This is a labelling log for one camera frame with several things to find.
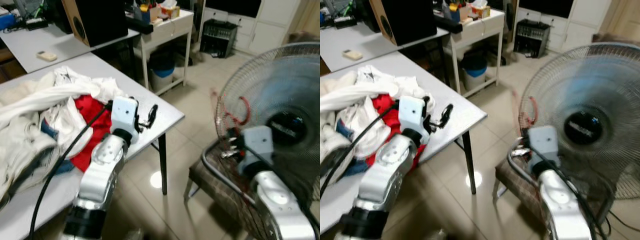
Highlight tissue box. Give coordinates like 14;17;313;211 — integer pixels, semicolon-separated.
161;0;181;20
471;0;492;19

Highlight cream long garment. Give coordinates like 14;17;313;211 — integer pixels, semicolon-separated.
0;82;96;131
320;82;386;113

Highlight white bin blue liner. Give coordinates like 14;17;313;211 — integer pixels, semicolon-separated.
460;52;488;92
148;52;177;93

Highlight stationery box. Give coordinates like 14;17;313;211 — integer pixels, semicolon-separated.
446;2;471;22
134;2;160;25

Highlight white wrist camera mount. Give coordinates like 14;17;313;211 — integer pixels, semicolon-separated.
239;125;275;176
110;96;140;133
527;125;560;171
398;96;428;133

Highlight red plastic hanger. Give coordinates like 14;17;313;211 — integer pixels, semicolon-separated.
210;89;251;132
514;90;540;131

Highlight black equipment box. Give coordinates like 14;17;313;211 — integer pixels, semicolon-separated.
200;19;239;58
514;19;551;58

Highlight black soundbar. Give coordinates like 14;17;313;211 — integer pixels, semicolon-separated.
434;15;463;34
125;16;154;35

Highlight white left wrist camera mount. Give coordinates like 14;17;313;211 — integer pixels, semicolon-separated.
398;96;428;133
110;96;140;133

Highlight white cabinet doors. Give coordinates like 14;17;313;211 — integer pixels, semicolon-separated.
550;0;613;53
235;0;306;56

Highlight black television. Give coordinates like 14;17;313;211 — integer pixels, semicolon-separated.
518;0;575;19
205;0;262;19

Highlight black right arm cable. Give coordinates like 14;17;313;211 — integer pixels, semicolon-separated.
531;147;608;240
244;147;321;236

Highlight grey standing fan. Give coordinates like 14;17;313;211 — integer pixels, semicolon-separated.
214;41;321;206
517;42;640;238

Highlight black fan power cable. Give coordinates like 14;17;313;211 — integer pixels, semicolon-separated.
607;210;640;236

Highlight white crumpled shirt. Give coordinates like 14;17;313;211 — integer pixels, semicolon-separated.
335;97;393;158
37;97;96;158

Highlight black wooden speaker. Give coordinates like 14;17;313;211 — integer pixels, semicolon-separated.
61;0;130;48
369;0;438;47

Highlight white side table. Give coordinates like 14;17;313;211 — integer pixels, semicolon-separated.
446;7;506;98
134;9;195;97

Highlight plaid cushioned chair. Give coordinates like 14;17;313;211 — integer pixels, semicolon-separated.
492;150;551;226
184;140;281;240

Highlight red garment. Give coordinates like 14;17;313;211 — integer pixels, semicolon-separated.
67;94;118;173
364;92;428;173

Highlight blue cloth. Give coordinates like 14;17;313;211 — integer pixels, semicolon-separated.
335;119;370;177
39;119;76;176

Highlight white printed garment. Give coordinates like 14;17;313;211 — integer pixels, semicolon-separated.
47;65;128;106
350;65;436;108

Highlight black table leg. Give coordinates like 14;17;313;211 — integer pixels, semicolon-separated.
157;132;168;196
436;34;450;86
461;129;477;196

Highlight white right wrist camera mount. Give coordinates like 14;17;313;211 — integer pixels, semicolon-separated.
527;125;560;171
239;125;275;176

